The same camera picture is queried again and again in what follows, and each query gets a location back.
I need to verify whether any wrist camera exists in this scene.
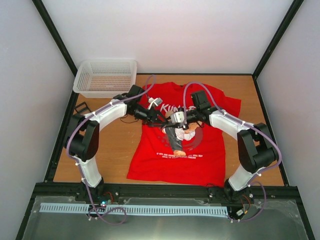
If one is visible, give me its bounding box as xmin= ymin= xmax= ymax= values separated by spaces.
xmin=147 ymin=97 xmax=163 ymax=110
xmin=170 ymin=111 xmax=189 ymax=130

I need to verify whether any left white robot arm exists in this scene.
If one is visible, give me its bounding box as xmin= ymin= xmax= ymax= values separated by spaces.
xmin=64 ymin=85 xmax=167 ymax=202

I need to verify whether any red kungfu bear t-shirt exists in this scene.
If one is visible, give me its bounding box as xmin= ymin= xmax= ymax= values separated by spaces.
xmin=126 ymin=82 xmax=241 ymax=187

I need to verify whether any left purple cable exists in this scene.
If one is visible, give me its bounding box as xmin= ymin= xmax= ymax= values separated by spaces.
xmin=64 ymin=74 xmax=157 ymax=225

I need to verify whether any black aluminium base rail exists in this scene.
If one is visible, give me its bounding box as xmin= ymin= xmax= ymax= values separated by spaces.
xmin=31 ymin=182 xmax=301 ymax=205

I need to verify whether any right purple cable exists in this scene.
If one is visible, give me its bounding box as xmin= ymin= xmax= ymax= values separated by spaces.
xmin=183 ymin=81 xmax=283 ymax=223

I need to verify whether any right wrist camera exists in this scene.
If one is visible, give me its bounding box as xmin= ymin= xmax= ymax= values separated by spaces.
xmin=170 ymin=111 xmax=189 ymax=130

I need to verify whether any light blue cable duct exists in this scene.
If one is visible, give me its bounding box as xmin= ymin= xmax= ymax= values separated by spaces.
xmin=39 ymin=203 xmax=228 ymax=218

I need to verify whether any black brooch box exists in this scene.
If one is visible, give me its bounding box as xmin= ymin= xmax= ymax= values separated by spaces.
xmin=73 ymin=101 xmax=92 ymax=114

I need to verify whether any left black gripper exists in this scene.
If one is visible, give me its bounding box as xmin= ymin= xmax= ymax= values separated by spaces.
xmin=129 ymin=105 xmax=168 ymax=128

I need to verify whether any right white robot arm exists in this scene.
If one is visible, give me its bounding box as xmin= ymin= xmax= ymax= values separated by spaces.
xmin=181 ymin=90 xmax=282 ymax=202

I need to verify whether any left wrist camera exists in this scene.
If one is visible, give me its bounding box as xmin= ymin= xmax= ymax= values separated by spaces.
xmin=147 ymin=97 xmax=163 ymax=110

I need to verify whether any white plastic basket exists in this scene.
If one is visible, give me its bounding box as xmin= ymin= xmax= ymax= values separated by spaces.
xmin=72 ymin=59 xmax=137 ymax=98

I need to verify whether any purple cable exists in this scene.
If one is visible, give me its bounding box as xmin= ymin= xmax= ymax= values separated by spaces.
xmin=64 ymin=74 xmax=157 ymax=225
xmin=183 ymin=81 xmax=283 ymax=223

